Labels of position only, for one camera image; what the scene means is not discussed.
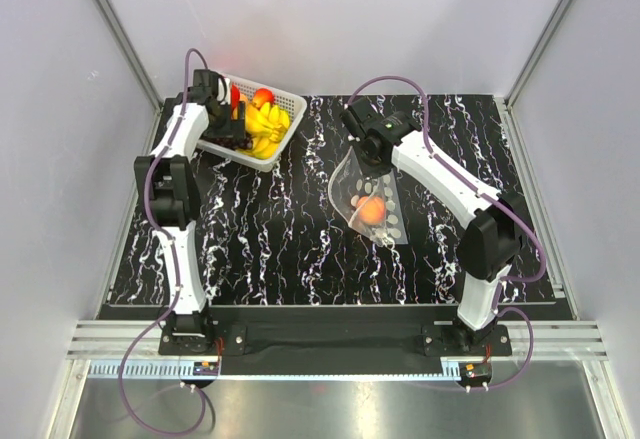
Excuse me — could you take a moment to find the dark purple grape bunch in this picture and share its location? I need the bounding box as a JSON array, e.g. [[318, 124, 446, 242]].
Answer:
[[218, 136, 253, 151]]

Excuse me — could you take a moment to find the clear dotted zip top bag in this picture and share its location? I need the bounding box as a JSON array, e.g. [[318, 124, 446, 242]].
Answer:
[[328, 148, 408, 248]]

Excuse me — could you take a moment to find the peach fruit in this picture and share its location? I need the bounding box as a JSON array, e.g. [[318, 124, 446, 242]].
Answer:
[[356, 196, 386, 226]]

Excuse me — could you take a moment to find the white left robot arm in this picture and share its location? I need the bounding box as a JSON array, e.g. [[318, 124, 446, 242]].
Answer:
[[134, 69, 247, 355]]

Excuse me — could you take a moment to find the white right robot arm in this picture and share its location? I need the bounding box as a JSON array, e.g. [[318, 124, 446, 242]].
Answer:
[[340, 99, 526, 356]]

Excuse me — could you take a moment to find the yellow banana bunch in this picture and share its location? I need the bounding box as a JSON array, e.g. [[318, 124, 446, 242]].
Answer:
[[245, 103, 291, 160]]

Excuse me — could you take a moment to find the white plastic fruit basket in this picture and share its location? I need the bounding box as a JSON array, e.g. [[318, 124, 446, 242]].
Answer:
[[197, 75, 307, 172]]

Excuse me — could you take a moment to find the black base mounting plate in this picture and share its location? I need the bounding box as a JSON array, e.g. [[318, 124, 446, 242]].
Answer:
[[158, 305, 513, 377]]

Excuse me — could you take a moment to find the left connector board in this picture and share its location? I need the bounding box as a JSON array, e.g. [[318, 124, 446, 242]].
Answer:
[[193, 360, 221, 377]]

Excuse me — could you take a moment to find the connector board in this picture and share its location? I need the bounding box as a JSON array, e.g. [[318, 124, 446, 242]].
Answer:
[[462, 361, 492, 381], [193, 360, 221, 377]]

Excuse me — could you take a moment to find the right connector board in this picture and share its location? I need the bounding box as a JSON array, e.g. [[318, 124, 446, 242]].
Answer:
[[462, 361, 492, 381]]

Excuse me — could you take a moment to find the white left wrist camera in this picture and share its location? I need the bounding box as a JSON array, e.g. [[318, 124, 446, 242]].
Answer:
[[213, 72, 231, 105]]

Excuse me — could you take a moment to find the left aluminium frame post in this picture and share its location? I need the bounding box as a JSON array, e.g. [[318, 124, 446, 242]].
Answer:
[[73, 0, 164, 105]]

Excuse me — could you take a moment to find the aluminium frame post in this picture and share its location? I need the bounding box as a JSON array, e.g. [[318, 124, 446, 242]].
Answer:
[[73, 0, 164, 105], [504, 0, 599, 108]]

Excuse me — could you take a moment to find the aluminium front rail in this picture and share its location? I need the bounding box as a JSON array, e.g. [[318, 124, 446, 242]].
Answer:
[[66, 321, 607, 381]]

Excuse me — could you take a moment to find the right aluminium frame post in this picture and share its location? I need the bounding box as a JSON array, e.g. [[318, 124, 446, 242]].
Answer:
[[504, 0, 599, 108]]

